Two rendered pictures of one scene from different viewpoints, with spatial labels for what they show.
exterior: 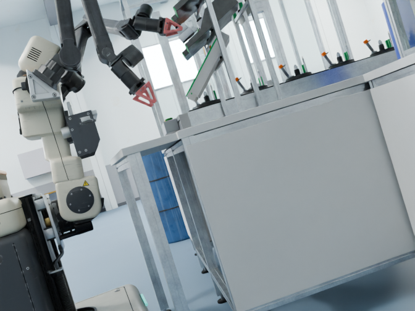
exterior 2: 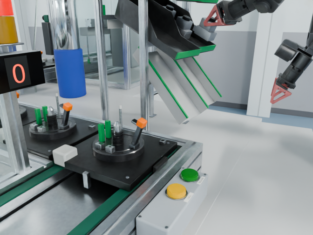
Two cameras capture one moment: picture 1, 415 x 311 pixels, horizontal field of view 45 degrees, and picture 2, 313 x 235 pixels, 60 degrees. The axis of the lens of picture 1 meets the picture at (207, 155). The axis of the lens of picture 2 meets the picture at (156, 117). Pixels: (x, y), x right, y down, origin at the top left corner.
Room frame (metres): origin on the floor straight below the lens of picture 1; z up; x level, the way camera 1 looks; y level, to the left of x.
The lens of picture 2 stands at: (3.02, 0.40, 1.31)
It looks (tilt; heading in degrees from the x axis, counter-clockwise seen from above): 21 degrees down; 217
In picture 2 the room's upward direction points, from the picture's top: straight up
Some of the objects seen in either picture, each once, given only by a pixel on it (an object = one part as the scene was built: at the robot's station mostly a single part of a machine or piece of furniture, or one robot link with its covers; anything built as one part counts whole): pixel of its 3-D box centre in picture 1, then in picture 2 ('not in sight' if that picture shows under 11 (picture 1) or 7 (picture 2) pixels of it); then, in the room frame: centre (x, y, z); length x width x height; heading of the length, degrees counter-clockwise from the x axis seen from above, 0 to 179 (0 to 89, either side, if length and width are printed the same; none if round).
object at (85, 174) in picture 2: not in sight; (86, 179); (2.68, -0.07, 0.95); 0.01 x 0.01 x 0.04; 7
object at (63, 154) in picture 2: not in sight; (65, 155); (2.67, -0.17, 0.97); 0.05 x 0.05 x 0.04; 7
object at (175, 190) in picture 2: not in sight; (176, 192); (2.62, 0.14, 0.96); 0.04 x 0.04 x 0.02
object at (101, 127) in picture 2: not in sight; (101, 132); (2.58, -0.12, 1.01); 0.01 x 0.01 x 0.05; 7
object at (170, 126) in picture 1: (170, 127); (175, 204); (2.62, 0.14, 0.93); 0.21 x 0.07 x 0.06; 7
